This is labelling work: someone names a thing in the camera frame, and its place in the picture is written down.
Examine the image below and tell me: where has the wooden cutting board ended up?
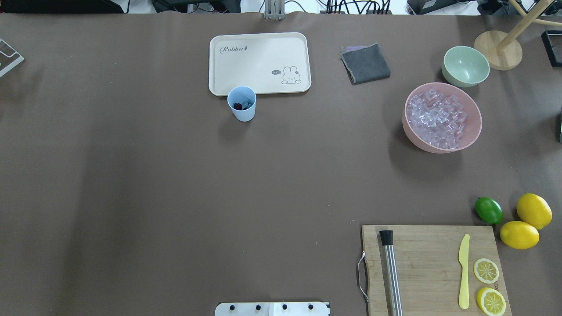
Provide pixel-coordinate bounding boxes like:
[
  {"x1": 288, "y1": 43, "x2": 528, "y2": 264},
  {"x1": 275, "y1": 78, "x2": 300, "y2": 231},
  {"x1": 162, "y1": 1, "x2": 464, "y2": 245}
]
[{"x1": 361, "y1": 225, "x2": 501, "y2": 316}]

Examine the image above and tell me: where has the wooden cup stand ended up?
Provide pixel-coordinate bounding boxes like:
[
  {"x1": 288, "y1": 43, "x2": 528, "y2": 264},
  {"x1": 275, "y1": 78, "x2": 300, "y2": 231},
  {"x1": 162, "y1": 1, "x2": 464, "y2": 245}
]
[{"x1": 474, "y1": 0, "x2": 561, "y2": 71}]

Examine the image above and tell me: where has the aluminium frame post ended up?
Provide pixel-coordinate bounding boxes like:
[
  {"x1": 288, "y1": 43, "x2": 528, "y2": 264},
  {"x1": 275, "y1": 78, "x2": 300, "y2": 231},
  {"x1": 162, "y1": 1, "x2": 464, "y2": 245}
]
[{"x1": 263, "y1": 0, "x2": 285, "y2": 21}]

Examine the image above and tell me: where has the metal rod black cap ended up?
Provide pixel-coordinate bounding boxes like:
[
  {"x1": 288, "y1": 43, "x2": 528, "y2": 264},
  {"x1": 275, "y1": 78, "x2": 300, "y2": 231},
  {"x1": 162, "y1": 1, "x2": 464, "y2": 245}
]
[{"x1": 379, "y1": 230, "x2": 403, "y2": 316}]

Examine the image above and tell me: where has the yellow lemon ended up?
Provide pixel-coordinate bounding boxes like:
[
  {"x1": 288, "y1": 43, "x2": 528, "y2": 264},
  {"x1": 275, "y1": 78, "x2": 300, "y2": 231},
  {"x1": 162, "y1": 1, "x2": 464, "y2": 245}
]
[
  {"x1": 500, "y1": 221, "x2": 540, "y2": 250},
  {"x1": 516, "y1": 193, "x2": 553, "y2": 230}
]

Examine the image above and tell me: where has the blue plastic cup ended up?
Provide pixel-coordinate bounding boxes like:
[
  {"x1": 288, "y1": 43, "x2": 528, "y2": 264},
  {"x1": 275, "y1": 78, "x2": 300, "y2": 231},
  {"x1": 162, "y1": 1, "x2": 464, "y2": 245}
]
[{"x1": 227, "y1": 86, "x2": 257, "y2": 122}]

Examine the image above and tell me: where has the lemon slice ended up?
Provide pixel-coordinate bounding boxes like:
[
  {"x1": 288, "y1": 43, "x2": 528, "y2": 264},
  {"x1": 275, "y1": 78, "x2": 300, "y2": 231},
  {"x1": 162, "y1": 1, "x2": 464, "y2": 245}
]
[
  {"x1": 476, "y1": 287, "x2": 507, "y2": 316},
  {"x1": 472, "y1": 258, "x2": 500, "y2": 284}
]

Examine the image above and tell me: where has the white cup rack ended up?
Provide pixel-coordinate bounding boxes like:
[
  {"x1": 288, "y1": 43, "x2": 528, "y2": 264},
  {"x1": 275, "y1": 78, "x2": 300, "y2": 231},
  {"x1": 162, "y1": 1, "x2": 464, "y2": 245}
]
[{"x1": 0, "y1": 39, "x2": 25, "y2": 77}]

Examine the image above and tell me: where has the green lime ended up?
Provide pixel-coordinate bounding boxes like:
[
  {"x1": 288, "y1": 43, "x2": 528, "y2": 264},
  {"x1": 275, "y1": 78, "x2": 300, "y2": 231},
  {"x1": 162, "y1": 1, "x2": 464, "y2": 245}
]
[{"x1": 475, "y1": 197, "x2": 504, "y2": 224}]

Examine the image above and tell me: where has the green ceramic bowl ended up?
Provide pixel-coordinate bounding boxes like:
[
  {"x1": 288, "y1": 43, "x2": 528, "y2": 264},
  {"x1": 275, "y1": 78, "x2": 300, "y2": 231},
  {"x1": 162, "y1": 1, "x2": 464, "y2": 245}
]
[{"x1": 441, "y1": 46, "x2": 490, "y2": 88}]

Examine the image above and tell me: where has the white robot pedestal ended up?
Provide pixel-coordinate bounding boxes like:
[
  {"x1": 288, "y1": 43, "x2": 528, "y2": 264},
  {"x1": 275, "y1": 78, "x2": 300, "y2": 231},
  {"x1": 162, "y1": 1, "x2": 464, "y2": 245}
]
[{"x1": 214, "y1": 302, "x2": 331, "y2": 316}]

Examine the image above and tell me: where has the grey folded cloth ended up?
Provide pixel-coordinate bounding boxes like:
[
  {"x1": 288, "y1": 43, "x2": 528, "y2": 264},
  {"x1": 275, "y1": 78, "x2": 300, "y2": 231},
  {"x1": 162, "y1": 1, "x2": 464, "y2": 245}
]
[{"x1": 340, "y1": 43, "x2": 391, "y2": 85}]

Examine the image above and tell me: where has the cream rabbit tray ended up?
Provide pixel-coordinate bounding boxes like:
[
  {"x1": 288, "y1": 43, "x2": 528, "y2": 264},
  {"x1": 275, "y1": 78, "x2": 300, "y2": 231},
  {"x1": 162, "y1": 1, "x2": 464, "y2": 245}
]
[{"x1": 209, "y1": 32, "x2": 312, "y2": 96}]

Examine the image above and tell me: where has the pink bowl of ice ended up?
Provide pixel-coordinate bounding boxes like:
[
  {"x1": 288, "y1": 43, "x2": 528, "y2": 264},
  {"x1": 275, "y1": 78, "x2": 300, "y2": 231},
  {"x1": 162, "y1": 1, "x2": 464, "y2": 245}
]
[{"x1": 402, "y1": 83, "x2": 483, "y2": 154}]

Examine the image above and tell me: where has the yellow plastic knife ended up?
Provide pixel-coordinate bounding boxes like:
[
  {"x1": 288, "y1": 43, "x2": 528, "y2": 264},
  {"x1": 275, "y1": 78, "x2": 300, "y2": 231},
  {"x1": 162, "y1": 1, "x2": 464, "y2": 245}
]
[{"x1": 458, "y1": 234, "x2": 470, "y2": 310}]

